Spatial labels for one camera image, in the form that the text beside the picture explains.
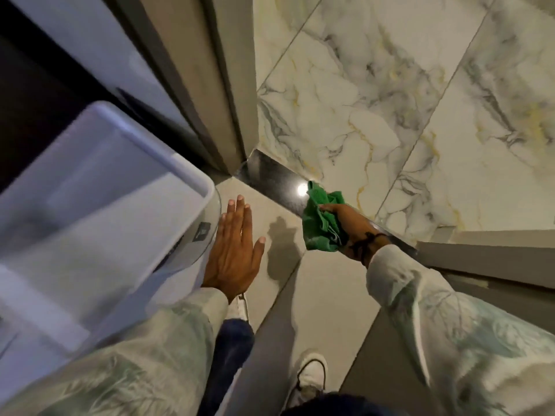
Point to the person's right white shoe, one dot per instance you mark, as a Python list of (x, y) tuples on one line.
[(310, 376)]

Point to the person's right leg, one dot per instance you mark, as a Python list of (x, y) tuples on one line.
[(334, 406)]

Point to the person's right hand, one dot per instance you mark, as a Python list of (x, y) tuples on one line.
[(357, 233)]

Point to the black stone threshold strip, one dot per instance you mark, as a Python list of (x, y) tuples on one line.
[(277, 186)]

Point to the person's left forearm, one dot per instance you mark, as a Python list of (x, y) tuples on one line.
[(143, 363)]

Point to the person's leg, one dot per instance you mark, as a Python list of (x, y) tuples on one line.
[(227, 363), (334, 406)]

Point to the person's left leg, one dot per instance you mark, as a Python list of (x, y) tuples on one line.
[(227, 363)]

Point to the person's left little finger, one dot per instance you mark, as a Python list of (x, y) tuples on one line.
[(222, 233)]

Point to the person's left hand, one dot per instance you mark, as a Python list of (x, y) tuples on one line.
[(230, 259)]

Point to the grey-brown door frame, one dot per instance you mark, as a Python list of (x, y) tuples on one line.
[(203, 73)]

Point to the person's white shoe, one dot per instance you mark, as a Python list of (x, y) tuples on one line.
[(238, 307), (310, 376)]

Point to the person's left white shoe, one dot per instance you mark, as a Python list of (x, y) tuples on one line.
[(238, 307)]

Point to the green cleaning cloth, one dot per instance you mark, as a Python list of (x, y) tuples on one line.
[(318, 227)]

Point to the person's right fingers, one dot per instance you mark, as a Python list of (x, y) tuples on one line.
[(331, 208)]

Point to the person's left middle finger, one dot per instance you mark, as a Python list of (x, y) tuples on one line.
[(240, 218)]

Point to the person's left thumb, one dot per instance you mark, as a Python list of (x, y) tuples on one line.
[(259, 253)]

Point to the person's right forearm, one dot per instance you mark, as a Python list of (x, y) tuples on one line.
[(451, 337)]

